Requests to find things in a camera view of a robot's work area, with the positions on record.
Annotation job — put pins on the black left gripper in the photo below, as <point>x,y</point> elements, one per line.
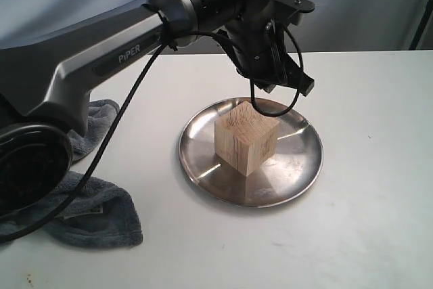
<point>264,54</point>

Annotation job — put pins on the light wooden cube block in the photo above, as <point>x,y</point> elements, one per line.
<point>244,138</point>

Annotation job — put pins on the grey fleece towel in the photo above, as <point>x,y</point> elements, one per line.
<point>102,215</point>

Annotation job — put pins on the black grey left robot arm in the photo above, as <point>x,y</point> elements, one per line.
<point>46,86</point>

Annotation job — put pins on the round stainless steel plate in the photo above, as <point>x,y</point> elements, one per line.
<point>285,176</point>

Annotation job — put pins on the black stand pole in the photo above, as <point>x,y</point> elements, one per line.
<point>422,36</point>

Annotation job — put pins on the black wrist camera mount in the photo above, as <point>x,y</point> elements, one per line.
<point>291,12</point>

